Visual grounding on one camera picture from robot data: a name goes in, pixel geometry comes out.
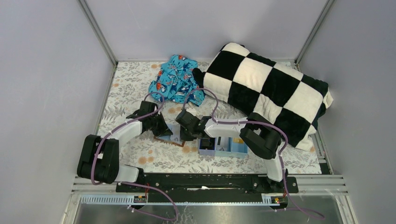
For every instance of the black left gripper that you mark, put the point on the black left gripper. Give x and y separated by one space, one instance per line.
161 127

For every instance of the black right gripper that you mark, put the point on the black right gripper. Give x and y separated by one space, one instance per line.
188 133

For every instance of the brown leather card holder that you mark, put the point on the brown leather card holder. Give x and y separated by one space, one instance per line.
166 139

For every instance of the white VIP credit card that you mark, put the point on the white VIP credit card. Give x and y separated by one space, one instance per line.
175 137

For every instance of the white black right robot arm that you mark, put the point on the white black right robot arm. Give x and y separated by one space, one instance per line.
260 136

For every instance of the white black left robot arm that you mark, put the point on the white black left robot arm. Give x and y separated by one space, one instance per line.
100 157

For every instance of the white black card in organizer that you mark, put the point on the white black card in organizer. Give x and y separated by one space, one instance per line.
223 142

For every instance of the yellow card in organizer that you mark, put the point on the yellow card in organizer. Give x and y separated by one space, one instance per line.
238 141

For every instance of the floral patterned table mat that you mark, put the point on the floral patterned table mat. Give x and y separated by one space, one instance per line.
130 86

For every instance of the black item in organizer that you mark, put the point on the black item in organizer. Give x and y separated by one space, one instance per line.
207 144

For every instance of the blue three-compartment organizer box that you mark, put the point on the blue three-compartment organizer box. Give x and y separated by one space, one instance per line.
234 150

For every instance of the blue shark print cloth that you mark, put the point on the blue shark print cloth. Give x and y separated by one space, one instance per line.
175 81

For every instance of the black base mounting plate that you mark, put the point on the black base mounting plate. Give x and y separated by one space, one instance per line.
200 188

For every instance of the black white checkered pillow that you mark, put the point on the black white checkered pillow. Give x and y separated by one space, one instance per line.
287 98

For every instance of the aluminium frame rail front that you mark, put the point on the aluminium frame rail front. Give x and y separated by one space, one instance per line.
309 185

